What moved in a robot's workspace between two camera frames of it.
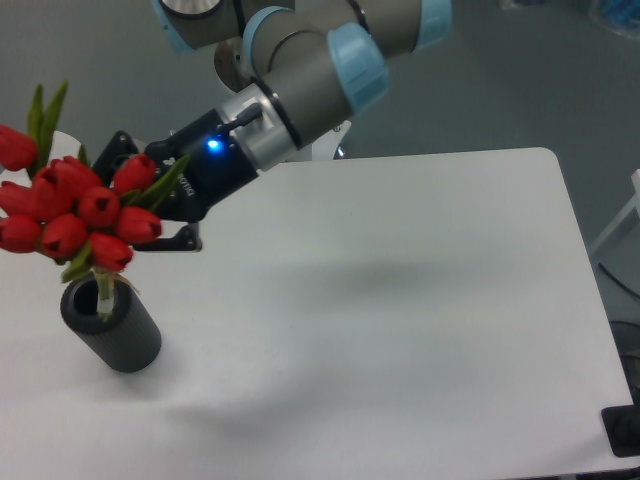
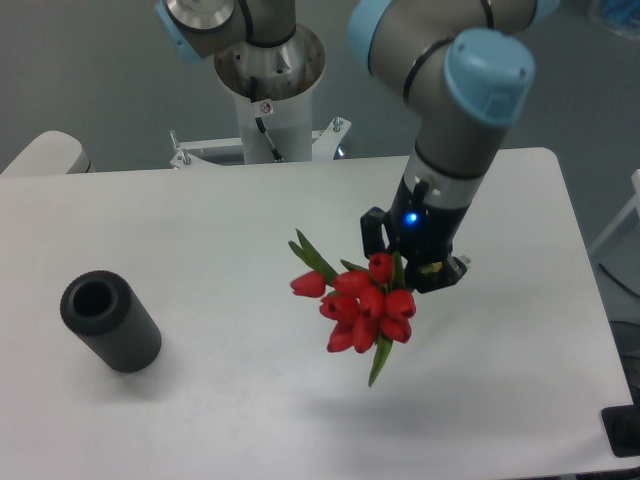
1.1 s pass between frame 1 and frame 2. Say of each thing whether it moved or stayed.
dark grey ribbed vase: stayed
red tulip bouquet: moved
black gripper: moved
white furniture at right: stayed
